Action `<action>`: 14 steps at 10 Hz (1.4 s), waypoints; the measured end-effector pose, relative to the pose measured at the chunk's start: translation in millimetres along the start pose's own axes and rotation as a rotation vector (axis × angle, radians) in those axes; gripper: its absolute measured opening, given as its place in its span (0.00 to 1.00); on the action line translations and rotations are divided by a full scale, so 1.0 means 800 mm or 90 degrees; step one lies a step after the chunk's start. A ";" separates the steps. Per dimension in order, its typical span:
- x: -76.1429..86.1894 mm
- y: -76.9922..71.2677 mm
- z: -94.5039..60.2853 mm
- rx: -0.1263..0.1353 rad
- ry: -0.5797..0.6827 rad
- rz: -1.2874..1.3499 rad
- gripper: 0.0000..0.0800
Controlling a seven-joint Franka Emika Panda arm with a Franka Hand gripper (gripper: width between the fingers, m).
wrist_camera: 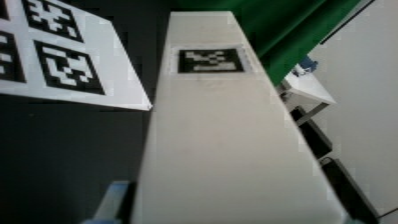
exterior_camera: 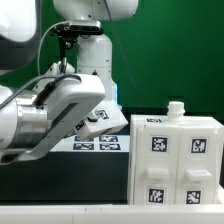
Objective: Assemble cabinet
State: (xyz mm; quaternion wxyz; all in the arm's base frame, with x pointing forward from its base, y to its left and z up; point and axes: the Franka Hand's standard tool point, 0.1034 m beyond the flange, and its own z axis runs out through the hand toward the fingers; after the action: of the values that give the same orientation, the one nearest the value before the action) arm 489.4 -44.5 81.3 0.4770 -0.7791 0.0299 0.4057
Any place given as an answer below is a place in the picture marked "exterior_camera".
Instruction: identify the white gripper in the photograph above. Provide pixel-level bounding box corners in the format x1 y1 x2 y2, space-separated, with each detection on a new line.
0 74 105 164

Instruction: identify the white cabinet top block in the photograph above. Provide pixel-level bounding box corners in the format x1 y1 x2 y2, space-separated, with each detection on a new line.
74 101 128 140

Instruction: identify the white cabinet body box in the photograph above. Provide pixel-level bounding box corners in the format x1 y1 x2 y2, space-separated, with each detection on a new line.
127 101 224 205

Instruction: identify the white cabinet door panel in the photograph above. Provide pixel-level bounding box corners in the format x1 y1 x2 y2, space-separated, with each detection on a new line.
133 130 179 205

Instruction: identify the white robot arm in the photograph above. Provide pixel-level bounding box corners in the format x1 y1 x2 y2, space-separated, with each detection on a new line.
0 0 139 165

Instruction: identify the white marker sheet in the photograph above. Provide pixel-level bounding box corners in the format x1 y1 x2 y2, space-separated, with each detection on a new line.
51 135 130 152

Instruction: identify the grey camera cable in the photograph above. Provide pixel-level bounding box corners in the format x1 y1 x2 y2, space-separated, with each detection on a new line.
36 22 69 78

